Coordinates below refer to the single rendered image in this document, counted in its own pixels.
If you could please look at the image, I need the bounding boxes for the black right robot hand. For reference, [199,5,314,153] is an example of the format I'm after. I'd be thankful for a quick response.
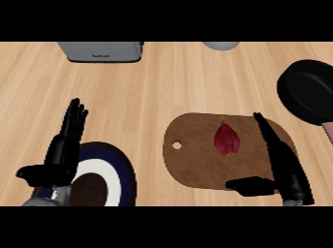
[224,111,315,206]

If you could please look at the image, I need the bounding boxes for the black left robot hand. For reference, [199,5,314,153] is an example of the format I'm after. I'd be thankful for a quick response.
[15,97,90,189]

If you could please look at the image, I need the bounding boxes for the brown wooden cutting board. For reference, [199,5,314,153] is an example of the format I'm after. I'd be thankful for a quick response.
[162,111,301,192]

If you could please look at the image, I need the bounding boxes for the navy and white plate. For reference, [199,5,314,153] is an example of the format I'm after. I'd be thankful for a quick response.
[31,140,139,207]

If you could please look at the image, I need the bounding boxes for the grey toaster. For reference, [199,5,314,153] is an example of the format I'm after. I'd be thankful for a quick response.
[58,42,146,64]

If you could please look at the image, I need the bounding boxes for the pale grey round object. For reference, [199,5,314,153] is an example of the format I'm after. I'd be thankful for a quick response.
[202,42,242,51]

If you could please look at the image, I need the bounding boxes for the black pot with pink handle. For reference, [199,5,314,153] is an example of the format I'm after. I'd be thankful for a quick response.
[276,59,333,172]

